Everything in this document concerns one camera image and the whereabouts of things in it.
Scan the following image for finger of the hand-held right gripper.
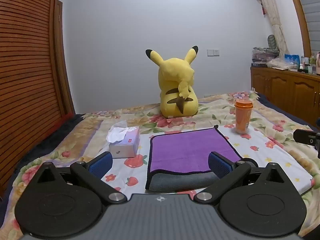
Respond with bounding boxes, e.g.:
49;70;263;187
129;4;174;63
293;128;320;158

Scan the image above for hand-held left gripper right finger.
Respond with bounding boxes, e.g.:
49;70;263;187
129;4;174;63
194;151;288;204

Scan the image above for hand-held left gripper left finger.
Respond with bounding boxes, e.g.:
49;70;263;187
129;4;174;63
32;152;127;204

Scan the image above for purple and grey towel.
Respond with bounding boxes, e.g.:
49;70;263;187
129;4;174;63
145;125;244;191

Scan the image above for purple tissue box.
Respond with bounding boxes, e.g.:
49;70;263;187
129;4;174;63
106;120;140;159

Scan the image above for white strawberry print mat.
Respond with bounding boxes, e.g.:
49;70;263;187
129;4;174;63
99;122;314;196

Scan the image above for dark blue bed sheet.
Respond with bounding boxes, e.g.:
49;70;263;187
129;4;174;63
0;92;319;205

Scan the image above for floral blanket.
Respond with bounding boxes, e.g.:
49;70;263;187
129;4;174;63
5;91;320;238

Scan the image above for wooden cabinet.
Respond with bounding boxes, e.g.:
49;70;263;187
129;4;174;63
250;66;320;127

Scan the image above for orange plastic cup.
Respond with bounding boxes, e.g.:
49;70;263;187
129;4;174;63
234;99;253;134

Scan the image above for blue and white packet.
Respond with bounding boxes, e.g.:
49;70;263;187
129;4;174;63
284;53;300;67

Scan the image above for yellow plush toy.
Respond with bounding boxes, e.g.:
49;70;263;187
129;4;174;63
145;45;199;118

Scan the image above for stack of folded cloths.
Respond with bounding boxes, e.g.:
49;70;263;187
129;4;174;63
251;46;280;67

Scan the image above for grey hand fan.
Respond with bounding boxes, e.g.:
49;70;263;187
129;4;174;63
267;35;278;50

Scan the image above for wooden louvered wardrobe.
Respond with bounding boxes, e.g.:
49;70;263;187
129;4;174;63
0;0;76;193

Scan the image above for cream lace curtain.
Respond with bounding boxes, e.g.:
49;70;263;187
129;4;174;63
250;0;288;53

